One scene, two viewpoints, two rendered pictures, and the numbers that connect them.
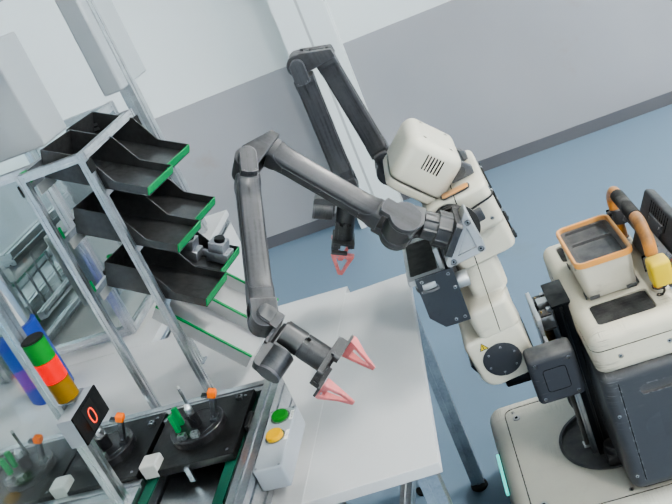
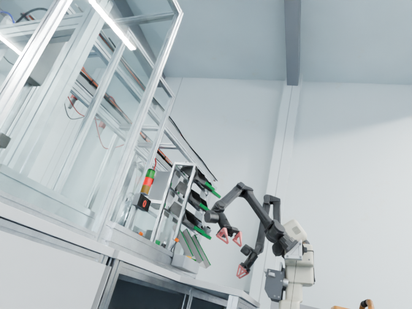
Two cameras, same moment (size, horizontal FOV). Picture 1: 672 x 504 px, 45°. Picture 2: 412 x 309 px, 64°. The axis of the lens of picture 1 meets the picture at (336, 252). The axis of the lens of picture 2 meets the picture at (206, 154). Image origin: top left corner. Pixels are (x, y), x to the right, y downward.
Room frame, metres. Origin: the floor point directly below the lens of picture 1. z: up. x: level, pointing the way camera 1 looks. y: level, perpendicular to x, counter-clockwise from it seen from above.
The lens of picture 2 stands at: (-0.27, 0.02, 0.75)
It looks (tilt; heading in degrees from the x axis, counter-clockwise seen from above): 24 degrees up; 10
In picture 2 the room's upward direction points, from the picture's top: 15 degrees clockwise
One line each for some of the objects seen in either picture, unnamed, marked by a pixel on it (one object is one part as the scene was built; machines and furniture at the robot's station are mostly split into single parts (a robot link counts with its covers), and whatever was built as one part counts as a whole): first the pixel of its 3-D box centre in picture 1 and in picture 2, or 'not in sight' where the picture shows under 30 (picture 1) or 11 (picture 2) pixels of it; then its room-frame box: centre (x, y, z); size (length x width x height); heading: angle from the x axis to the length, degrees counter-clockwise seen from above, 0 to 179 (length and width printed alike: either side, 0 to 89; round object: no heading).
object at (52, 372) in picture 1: (50, 369); (147, 182); (1.57, 0.64, 1.33); 0.05 x 0.05 x 0.05
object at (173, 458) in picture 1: (201, 432); not in sight; (1.71, 0.48, 0.96); 0.24 x 0.24 x 0.02; 73
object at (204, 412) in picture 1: (198, 426); not in sight; (1.71, 0.48, 0.98); 0.14 x 0.14 x 0.02
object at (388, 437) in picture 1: (299, 393); (196, 287); (1.89, 0.24, 0.84); 0.90 x 0.70 x 0.03; 170
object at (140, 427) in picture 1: (102, 439); not in sight; (1.79, 0.72, 1.01); 0.24 x 0.24 x 0.13; 73
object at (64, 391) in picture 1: (62, 387); (144, 189); (1.57, 0.64, 1.28); 0.05 x 0.05 x 0.05
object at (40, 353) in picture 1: (38, 350); (149, 175); (1.57, 0.64, 1.38); 0.05 x 0.05 x 0.05
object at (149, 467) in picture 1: (152, 466); not in sight; (1.65, 0.60, 0.97); 0.05 x 0.05 x 0.04; 73
